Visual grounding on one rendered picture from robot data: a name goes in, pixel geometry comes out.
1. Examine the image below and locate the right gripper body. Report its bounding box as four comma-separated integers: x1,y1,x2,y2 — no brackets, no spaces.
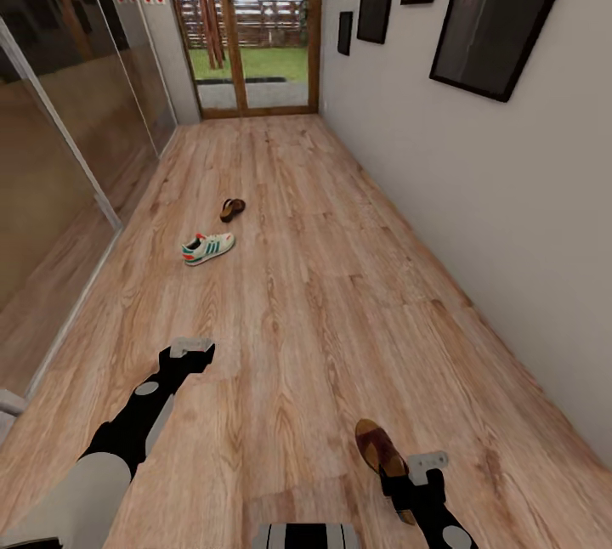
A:
388,470,446,521

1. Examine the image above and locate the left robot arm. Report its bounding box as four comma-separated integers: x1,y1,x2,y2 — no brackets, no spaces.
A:
0,337,215,549

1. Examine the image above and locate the sandal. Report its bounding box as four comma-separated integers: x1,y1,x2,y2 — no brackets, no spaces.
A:
355,419,418,526
220,198,245,224

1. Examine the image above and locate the gym shoe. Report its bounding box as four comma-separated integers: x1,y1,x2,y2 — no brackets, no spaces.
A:
182,233,235,267

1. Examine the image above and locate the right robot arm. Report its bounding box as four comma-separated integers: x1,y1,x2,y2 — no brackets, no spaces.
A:
378,451,476,549

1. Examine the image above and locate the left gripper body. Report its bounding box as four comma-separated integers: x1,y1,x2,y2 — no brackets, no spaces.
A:
159,349,206,383

